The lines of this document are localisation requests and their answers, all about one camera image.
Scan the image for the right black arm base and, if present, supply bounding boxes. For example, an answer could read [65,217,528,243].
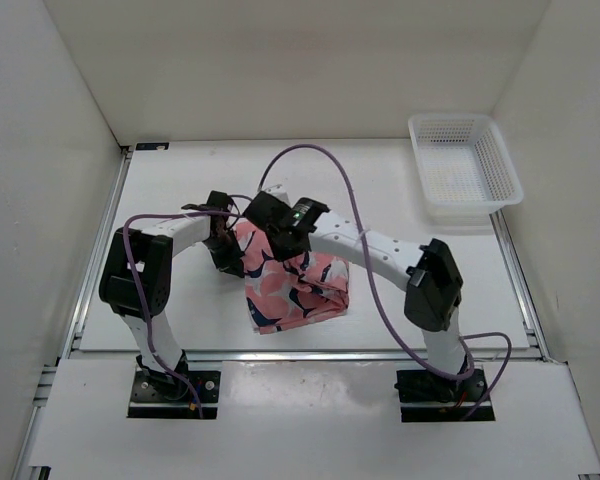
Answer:
[394,367,496,423]

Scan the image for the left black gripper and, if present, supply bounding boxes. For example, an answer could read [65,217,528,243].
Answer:
[202,228,246,277]

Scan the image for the aluminium rail frame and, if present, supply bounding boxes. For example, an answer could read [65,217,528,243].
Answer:
[28,140,600,479]

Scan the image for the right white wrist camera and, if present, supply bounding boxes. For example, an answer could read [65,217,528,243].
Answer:
[263,184,289,204]

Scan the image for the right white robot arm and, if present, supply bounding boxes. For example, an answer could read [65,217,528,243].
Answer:
[244,191,475,400]

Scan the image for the pink shark print shorts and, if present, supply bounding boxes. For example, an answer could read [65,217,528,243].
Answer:
[235,221,350,335]

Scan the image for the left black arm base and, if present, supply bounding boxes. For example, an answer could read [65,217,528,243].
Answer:
[127,355,221,420]

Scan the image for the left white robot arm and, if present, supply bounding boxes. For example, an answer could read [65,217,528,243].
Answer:
[98,191,244,400]

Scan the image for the white plastic basket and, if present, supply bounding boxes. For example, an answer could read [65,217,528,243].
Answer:
[408,113,524,223]

